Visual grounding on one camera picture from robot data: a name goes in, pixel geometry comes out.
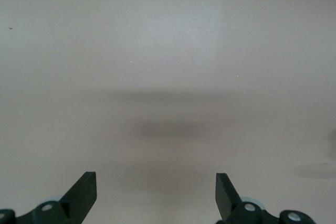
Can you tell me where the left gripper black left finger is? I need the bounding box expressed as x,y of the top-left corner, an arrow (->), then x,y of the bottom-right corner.
15,171 -> 97,224

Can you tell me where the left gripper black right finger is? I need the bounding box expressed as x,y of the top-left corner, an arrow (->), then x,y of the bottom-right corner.
215,173 -> 280,224

